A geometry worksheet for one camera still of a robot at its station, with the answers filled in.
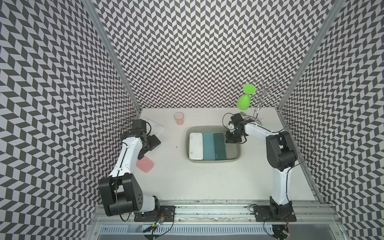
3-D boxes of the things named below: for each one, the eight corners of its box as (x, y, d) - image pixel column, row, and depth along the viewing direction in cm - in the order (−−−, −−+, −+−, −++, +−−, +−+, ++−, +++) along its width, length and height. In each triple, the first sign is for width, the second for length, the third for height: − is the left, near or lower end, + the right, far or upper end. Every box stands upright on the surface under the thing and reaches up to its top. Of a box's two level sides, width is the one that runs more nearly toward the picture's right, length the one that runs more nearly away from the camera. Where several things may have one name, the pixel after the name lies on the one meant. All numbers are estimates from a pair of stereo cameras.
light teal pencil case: (203, 160, 93) (203, 158, 91) (202, 134, 105) (202, 132, 104) (215, 160, 93) (215, 158, 91) (213, 134, 105) (213, 132, 104)
